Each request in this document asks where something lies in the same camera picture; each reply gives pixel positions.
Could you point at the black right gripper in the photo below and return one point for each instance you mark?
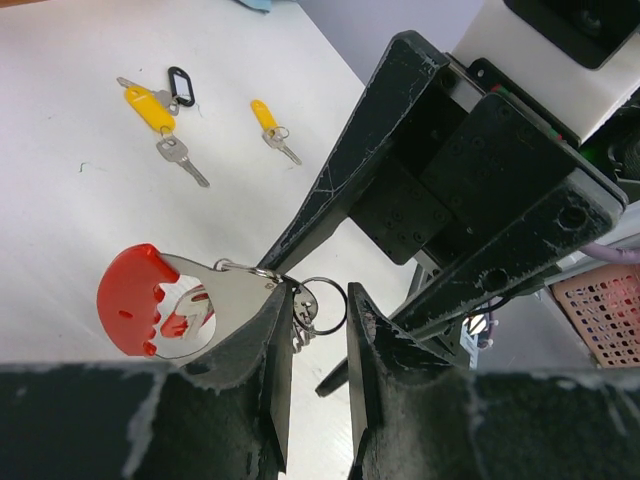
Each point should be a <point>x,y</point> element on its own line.
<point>466,174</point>

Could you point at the light blue cloth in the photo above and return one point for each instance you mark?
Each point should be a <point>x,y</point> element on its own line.
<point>263,6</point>

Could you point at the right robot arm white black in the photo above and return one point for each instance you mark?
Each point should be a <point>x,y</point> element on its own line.
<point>576,64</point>

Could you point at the black hook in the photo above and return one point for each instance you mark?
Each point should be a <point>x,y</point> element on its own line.
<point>181,86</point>

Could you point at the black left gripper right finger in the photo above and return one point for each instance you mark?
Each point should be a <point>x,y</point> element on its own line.
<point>414,416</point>

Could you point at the yellow tagged key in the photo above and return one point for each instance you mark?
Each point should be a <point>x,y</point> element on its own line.
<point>159,112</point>
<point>273,134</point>

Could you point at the metal key organizer red handle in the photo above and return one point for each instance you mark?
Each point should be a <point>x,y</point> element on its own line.
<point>142,286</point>

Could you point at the pink perforated basket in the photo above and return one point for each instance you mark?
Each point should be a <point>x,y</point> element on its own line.
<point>603,306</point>

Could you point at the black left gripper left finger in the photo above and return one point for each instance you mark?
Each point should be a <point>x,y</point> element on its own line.
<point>225,416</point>

